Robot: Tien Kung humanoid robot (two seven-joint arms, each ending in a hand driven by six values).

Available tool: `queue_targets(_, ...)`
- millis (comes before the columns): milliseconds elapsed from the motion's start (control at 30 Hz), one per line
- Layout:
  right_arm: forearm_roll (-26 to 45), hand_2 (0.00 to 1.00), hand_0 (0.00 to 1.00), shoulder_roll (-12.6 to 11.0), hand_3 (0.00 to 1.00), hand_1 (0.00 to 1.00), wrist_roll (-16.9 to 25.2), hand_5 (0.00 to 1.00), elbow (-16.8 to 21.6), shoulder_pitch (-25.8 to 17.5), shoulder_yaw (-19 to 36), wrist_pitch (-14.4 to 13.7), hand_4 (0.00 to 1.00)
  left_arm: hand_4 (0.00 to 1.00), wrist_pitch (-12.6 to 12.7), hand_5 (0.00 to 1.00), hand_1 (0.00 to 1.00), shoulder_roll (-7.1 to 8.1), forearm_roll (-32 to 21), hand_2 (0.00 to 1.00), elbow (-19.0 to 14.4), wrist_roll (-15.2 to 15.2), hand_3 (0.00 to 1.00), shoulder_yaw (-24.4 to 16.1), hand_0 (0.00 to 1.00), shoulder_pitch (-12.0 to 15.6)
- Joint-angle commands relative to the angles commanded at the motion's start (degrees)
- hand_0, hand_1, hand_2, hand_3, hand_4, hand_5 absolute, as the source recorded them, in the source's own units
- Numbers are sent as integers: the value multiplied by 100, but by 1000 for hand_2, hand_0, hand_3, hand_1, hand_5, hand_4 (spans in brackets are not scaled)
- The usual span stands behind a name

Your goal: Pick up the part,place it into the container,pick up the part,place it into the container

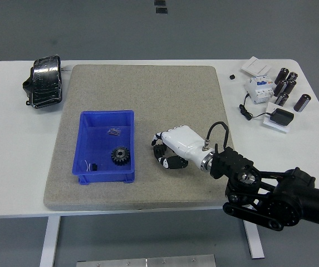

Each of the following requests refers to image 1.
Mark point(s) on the grey metal plate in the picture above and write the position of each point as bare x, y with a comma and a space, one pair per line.
148, 262

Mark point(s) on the black floor socket plate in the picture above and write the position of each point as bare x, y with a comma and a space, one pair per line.
162, 10
160, 2

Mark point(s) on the black film-wrapped device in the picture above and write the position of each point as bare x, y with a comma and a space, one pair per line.
46, 83

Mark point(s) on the white circuit breaker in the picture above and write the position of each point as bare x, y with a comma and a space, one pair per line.
259, 89

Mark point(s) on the blue plastic box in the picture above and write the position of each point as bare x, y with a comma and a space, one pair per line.
100, 142

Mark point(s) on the grey-brown felt mat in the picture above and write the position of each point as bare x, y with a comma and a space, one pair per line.
148, 91

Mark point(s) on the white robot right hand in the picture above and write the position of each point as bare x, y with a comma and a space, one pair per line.
181, 142

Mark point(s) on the dark cylindrical capacitor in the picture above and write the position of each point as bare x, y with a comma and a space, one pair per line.
282, 73
290, 86
282, 99
280, 86
302, 102
291, 77

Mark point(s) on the white flat plate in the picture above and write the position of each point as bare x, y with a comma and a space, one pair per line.
274, 126

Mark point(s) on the small black cube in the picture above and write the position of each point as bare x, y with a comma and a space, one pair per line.
232, 76

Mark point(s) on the white wall switch panel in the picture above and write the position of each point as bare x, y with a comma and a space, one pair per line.
255, 66

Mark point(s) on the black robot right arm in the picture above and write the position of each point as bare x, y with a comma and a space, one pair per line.
231, 164

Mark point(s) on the large black gear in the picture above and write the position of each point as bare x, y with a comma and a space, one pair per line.
120, 156

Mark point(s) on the small clear screw bag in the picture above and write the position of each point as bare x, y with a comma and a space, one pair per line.
114, 131

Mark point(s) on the white table leg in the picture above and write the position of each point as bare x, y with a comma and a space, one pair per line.
49, 242
255, 244

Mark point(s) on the black power adapter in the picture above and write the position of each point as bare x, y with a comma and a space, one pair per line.
281, 116

